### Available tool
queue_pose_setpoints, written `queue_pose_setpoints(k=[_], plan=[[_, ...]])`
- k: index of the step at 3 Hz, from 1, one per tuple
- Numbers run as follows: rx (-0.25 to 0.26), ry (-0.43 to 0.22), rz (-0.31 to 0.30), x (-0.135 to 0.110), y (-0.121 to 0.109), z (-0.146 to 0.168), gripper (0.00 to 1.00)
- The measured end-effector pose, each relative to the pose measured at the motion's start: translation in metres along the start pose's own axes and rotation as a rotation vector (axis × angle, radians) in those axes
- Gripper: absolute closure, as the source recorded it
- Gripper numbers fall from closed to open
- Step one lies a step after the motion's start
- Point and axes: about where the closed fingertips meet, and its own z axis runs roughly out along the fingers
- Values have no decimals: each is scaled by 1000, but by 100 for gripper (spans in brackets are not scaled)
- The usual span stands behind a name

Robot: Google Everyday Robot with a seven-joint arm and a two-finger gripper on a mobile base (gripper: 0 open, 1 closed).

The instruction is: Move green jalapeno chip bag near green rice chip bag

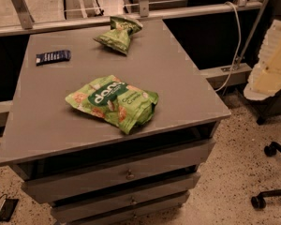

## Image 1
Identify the dark blue snack bar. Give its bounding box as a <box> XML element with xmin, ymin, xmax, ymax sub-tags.
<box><xmin>36</xmin><ymin>50</ymin><xmax>71</xmax><ymax>66</ymax></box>

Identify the top grey drawer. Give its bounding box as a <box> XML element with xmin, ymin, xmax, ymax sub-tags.
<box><xmin>22</xmin><ymin>139</ymin><xmax>215</xmax><ymax>203</ymax></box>

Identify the grey metal frame rail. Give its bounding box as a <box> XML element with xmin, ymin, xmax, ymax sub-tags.
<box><xmin>0</xmin><ymin>0</ymin><xmax>264</xmax><ymax>37</ymax></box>

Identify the white hanging cable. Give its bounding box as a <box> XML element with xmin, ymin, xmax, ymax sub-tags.
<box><xmin>214</xmin><ymin>1</ymin><xmax>243</xmax><ymax>93</ymax></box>

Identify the black office chair base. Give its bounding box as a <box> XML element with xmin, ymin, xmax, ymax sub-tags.
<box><xmin>250</xmin><ymin>141</ymin><xmax>281</xmax><ymax>210</ymax></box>

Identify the grey drawer cabinet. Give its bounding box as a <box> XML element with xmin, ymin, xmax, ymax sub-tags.
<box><xmin>0</xmin><ymin>21</ymin><xmax>229</xmax><ymax>225</ymax></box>

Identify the black device on floor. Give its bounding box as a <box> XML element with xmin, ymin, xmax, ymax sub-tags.
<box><xmin>0</xmin><ymin>199</ymin><xmax>19</xmax><ymax>222</ymax></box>

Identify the bottom grey drawer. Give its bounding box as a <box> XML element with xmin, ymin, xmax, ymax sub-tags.
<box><xmin>67</xmin><ymin>191</ymin><xmax>189</xmax><ymax>225</ymax></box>

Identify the green jalapeno chip bag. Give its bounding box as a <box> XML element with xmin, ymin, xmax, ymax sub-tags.
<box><xmin>94</xmin><ymin>16</ymin><xmax>143</xmax><ymax>55</ymax></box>

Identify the green rice chip bag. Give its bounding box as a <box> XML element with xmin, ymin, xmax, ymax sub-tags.
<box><xmin>66</xmin><ymin>75</ymin><xmax>159</xmax><ymax>134</ymax></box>

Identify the middle grey drawer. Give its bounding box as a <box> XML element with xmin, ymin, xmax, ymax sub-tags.
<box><xmin>52</xmin><ymin>167</ymin><xmax>200</xmax><ymax>222</ymax></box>

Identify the grey drawer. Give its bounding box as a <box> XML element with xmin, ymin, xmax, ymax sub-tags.
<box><xmin>52</xmin><ymin>167</ymin><xmax>200</xmax><ymax>222</ymax></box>
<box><xmin>67</xmin><ymin>191</ymin><xmax>189</xmax><ymax>225</ymax></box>
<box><xmin>22</xmin><ymin>139</ymin><xmax>215</xmax><ymax>203</ymax></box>

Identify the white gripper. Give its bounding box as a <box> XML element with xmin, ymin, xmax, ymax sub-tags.
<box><xmin>244</xmin><ymin>20</ymin><xmax>281</xmax><ymax>101</ymax></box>

